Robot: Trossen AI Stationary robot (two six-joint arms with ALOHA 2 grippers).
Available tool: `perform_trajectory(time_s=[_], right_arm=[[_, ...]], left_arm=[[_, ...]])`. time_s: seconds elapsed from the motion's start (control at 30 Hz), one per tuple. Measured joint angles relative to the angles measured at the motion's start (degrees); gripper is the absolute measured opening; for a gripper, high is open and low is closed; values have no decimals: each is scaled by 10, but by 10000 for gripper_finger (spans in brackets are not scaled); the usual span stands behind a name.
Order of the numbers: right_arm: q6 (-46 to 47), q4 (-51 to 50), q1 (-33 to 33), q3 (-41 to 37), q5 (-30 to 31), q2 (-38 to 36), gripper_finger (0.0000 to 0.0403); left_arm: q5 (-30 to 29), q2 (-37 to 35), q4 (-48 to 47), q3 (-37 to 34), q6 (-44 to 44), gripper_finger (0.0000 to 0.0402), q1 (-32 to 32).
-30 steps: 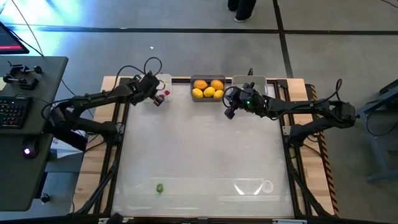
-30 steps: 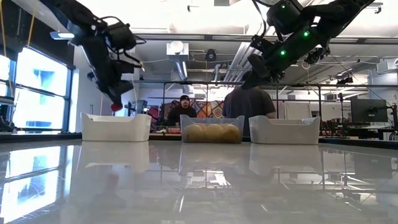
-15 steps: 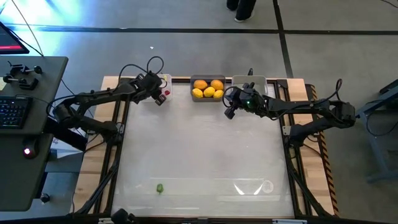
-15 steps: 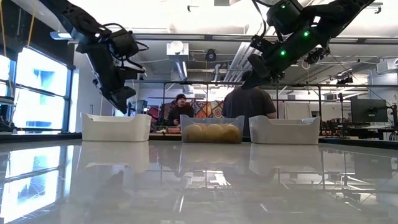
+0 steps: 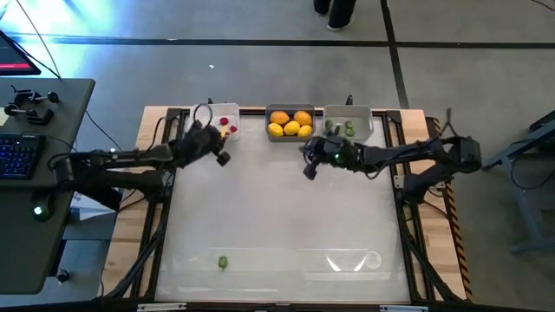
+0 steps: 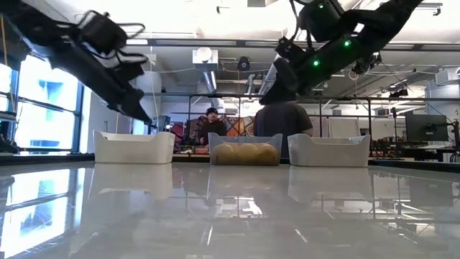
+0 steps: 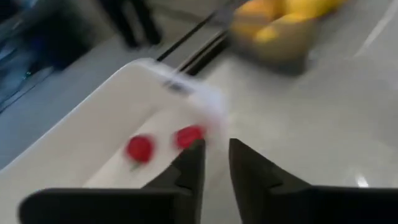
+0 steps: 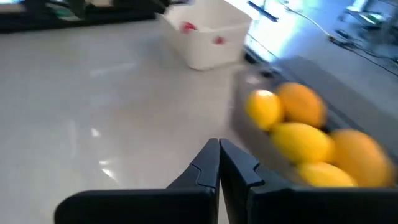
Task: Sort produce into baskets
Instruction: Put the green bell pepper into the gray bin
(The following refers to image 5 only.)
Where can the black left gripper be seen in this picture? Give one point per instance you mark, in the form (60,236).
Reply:
(197,143)

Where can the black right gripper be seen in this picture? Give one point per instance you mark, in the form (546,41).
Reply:
(336,152)

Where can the small red bell pepper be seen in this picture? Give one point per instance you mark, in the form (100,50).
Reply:
(233,128)
(223,121)

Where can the white plastic basket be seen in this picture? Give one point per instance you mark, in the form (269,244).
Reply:
(230,110)
(360,117)

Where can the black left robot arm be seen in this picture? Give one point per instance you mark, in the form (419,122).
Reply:
(130,157)

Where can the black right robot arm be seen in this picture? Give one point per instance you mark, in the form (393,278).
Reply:
(403,151)

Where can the grey translucent plastic basket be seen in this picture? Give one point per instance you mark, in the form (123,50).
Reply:
(289,107)

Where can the black desk foot bar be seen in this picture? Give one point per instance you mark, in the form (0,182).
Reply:
(106,200)

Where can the person's feet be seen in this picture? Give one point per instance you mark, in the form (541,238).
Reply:
(340,15)

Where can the white paper sheets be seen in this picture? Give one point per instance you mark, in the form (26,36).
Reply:
(86,212)

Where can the yellow black hazard tape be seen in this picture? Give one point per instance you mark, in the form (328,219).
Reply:
(458,242)

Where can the black clamp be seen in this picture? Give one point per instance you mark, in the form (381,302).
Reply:
(37,116)
(26,96)

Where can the black mouse with light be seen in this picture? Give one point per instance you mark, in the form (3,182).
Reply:
(42,208)

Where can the backlit black keyboard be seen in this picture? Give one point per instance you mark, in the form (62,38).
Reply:
(19,156)

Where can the dark grey desk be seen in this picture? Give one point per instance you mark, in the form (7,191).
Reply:
(26,242)

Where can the blue-grey metal stand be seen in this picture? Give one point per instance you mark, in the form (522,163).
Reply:
(524,203)

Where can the black monitor with red line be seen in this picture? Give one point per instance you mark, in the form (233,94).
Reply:
(11,56)

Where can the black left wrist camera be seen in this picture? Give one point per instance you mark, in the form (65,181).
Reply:
(223,158)

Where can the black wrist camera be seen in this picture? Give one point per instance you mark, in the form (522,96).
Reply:
(223,158)
(310,171)

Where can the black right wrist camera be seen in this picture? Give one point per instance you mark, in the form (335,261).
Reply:
(310,171)

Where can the black aluminium table frame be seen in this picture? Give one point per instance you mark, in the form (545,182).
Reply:
(172,113)

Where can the silver metal bracket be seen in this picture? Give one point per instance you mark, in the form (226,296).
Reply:
(403,308)
(160,307)

